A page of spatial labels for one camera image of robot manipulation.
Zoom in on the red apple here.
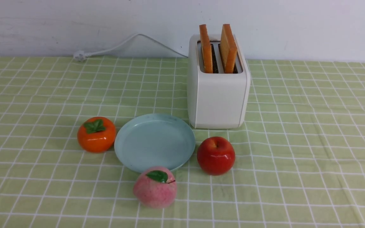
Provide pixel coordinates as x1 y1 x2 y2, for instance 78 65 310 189
197 136 236 176

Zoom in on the pink peach with leaf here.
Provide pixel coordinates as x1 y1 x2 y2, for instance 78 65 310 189
133 166 178 209

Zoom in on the white two-slot toaster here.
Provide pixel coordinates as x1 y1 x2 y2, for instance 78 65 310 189
186 34 252 129

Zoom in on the green checkered tablecloth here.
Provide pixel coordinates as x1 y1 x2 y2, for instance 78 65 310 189
0 56 365 228

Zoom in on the toasted bread slice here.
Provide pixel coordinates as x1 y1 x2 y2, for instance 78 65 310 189
199 24 214 73
219 24 237 74

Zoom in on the light blue round plate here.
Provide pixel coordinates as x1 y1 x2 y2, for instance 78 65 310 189
114 113 196 173

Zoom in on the orange persimmon with green leaf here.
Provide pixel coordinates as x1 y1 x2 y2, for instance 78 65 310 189
77 117 117 153

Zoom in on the white toaster power cord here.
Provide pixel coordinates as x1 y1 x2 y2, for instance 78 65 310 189
73 33 189 62

